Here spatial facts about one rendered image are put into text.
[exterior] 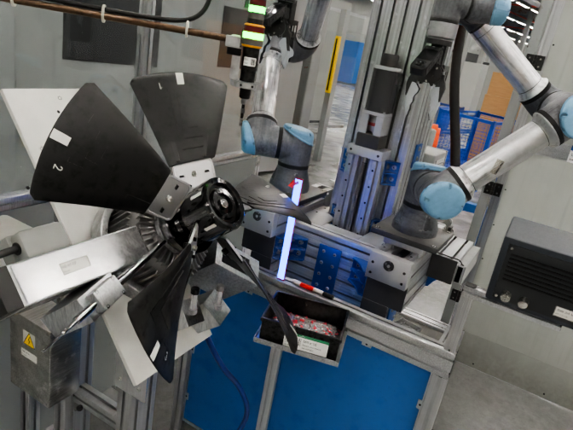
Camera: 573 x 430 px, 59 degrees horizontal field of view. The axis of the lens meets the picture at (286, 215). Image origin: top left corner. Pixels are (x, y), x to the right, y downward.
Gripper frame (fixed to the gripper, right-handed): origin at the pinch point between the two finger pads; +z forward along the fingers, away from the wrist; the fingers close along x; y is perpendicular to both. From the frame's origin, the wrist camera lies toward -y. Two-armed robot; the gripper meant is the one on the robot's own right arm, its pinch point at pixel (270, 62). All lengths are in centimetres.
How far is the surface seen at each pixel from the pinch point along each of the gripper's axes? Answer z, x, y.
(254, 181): 29.3, -18.3, -29.7
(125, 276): 38, -24, -81
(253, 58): -3, -26, -51
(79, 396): 91, 4, -66
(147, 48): 3.3, 45.0, -8.0
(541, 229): 23, -89, -15
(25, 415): 116, 31, -63
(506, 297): 40, -87, -20
